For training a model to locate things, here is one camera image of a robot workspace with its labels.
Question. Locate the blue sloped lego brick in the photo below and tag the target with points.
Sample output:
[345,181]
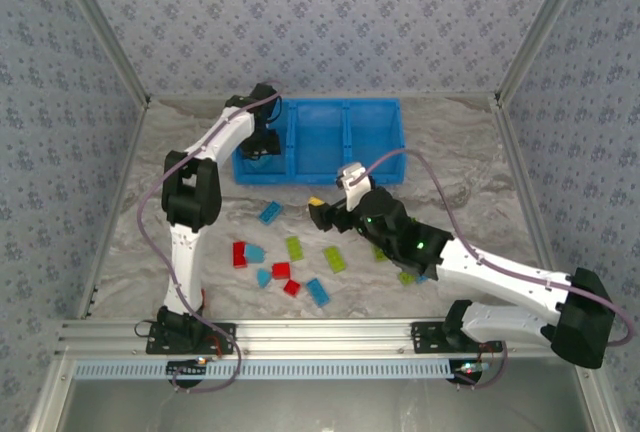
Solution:
[255,253]
[263,278]

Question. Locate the small green lego brick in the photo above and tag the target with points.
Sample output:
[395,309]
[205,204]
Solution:
[406,278]

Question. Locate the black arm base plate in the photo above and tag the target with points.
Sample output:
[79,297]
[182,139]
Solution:
[425,339]
[155,344]

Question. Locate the blue three-compartment bin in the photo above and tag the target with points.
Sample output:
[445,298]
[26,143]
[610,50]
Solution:
[320,137]

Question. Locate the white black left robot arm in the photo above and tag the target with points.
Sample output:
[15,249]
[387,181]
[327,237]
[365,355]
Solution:
[187,262]

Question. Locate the red lego brick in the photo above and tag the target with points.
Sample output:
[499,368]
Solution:
[281,270]
[239,255]
[292,288]

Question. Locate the small control board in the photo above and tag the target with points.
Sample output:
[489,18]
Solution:
[187,369]
[467,369]

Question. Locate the blue two-by-four lego brick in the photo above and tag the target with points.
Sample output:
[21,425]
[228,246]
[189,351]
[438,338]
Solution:
[318,293]
[270,212]

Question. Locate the metal sheet panel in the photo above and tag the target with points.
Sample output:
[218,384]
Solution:
[320,407]

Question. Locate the aluminium frame cross rail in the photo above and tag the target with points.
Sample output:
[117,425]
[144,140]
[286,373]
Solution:
[325,337]

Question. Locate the aluminium side rail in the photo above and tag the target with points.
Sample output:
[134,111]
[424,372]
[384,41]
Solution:
[526,192]
[117,202]

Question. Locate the thin aluminium table edge rail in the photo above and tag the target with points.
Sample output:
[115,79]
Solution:
[400,96]

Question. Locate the small blue lego brick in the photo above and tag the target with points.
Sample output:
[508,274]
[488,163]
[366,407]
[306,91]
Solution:
[422,280]

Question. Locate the aluminium corner post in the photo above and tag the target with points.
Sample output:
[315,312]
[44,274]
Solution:
[542,27]
[102,27]

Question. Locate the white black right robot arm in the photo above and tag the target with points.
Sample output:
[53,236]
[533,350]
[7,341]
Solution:
[500,272]

